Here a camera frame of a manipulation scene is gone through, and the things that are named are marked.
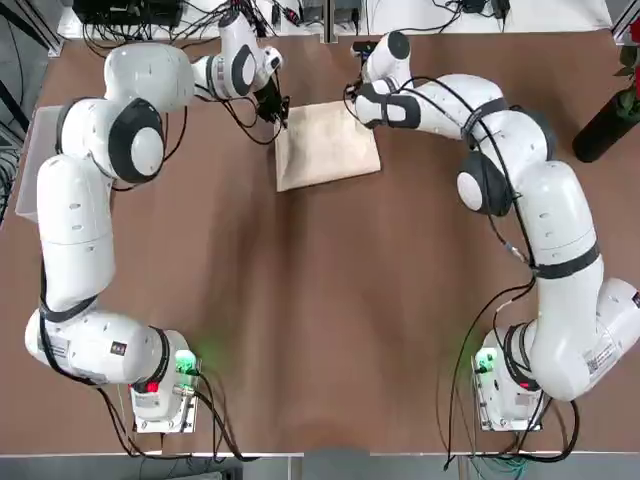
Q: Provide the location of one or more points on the clear plastic bin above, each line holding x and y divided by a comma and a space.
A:
27, 175

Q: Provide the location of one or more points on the black power adapter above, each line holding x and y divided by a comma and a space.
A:
472, 5

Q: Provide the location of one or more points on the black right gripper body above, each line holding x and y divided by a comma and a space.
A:
351, 97

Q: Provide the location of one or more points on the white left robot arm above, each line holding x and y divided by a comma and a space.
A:
75, 215

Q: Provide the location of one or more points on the beige tablecloth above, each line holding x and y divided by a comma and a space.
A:
325, 150

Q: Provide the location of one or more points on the black vase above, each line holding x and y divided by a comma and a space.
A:
600, 132

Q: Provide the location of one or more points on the aluminium corner frame post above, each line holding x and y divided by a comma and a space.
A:
56, 42
625, 17

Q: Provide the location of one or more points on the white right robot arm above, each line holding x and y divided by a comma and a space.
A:
560, 200

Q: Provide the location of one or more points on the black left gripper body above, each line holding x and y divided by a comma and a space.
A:
269, 97

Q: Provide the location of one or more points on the black dock box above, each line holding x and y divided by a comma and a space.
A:
125, 11

